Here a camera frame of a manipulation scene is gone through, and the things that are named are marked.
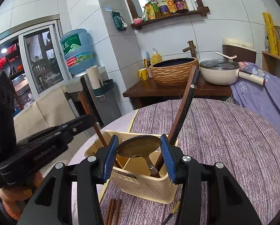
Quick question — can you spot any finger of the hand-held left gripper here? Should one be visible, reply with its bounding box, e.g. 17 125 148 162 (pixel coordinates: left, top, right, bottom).
46 114 97 143

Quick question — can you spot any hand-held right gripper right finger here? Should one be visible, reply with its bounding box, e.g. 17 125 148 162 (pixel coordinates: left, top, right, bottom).
160 134 262 225

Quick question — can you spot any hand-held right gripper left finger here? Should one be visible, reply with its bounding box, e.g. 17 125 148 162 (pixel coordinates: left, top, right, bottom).
18 135 119 225

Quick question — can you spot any metal spoon with wooden handle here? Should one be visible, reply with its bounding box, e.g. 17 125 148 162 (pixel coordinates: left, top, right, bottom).
116 135 162 178

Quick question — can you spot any yellow plastic utensil holder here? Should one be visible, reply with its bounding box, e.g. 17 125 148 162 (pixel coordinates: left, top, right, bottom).
84 130 179 204

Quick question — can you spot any dark brown wooden chopstick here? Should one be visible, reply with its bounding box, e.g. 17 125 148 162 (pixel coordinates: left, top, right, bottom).
155 66 197 169

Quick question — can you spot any person's left hand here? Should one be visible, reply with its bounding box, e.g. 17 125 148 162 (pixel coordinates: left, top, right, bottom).
2 171 42 205

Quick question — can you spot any water dispenser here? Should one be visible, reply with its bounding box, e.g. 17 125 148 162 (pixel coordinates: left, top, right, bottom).
61 67 122 133

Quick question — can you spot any dark teal cup holder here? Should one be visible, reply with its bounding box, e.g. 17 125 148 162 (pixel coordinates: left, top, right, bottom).
93 79 115 98

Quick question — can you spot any stack of paper cups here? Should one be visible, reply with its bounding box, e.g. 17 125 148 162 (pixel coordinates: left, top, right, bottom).
87 66 104 88

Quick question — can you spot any purple striped table mat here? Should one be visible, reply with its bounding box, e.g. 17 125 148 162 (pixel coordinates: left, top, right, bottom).
100 98 280 225

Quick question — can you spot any blue water bottle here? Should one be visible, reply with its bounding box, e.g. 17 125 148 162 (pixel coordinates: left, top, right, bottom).
60 28 95 74

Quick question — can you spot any sliding window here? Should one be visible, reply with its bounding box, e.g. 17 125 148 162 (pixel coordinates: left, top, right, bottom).
0 14 71 109

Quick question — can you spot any yellow mug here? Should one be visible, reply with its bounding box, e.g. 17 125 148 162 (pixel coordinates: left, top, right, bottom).
138 68 150 81

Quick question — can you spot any woven pattern sink basin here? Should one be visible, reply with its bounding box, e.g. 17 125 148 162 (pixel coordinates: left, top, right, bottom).
149 57 199 86

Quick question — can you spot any toothbrush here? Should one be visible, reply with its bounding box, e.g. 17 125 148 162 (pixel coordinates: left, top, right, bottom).
143 51 151 68

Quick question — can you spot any white pot with glass lid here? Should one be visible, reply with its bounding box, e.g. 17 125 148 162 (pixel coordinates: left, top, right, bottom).
199 59 267 86

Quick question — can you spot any yellow soap dispenser bottle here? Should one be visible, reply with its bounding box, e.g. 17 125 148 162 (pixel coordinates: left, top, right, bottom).
150 48 162 65

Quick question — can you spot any green packet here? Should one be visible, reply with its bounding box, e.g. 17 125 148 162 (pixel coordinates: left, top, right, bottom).
111 11 127 31

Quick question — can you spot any bronze faucet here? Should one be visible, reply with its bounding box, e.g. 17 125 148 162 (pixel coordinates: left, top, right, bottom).
182 40 197 59

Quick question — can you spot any purple floral cloth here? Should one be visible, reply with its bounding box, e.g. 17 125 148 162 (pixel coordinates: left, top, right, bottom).
230 61 280 146

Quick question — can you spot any white ladle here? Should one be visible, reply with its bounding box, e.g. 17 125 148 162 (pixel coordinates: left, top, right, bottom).
214 52 237 61

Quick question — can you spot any brown and white rice cooker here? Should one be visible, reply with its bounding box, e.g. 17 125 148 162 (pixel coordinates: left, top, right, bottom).
222 37 258 64

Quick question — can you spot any yellow refill pouch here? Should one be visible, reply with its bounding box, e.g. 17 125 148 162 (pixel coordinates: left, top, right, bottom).
142 2 156 21

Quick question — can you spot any green bottle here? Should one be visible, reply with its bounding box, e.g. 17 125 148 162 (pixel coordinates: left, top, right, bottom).
150 0 161 18

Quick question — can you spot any oil bottle with purple label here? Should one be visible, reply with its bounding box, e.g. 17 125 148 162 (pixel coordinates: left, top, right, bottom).
157 0 170 16

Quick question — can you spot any wooden cabinet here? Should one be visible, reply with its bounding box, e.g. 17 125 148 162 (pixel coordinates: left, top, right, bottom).
262 50 280 76

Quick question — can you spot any amber sauce bottle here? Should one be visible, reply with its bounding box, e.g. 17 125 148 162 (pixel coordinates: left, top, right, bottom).
165 0 177 14

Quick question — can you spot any dark soy sauce bottle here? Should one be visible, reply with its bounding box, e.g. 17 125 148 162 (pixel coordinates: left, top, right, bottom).
171 0 189 13

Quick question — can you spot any white squeeze bottle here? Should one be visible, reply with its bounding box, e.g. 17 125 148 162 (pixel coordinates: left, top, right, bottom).
183 0 198 11

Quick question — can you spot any yellow roll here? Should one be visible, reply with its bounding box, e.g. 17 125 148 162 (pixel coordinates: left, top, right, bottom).
262 12 279 55

